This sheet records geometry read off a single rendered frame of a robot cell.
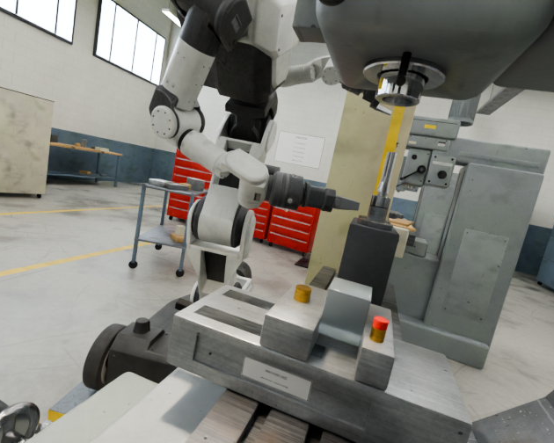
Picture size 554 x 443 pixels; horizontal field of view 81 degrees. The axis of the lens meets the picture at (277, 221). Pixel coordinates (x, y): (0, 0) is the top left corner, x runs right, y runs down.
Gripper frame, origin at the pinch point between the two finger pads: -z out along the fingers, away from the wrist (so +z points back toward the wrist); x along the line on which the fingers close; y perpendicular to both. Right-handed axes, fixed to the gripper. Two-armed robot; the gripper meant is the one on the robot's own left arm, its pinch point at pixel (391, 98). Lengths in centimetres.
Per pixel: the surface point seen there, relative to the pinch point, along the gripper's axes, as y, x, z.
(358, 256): -67, -9, -3
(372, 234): -63, -4, -3
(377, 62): -83, 38, 18
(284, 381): -107, 12, 12
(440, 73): -83, 40, 12
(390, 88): -83, 37, 16
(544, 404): -95, 12, -25
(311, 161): 640, -540, -24
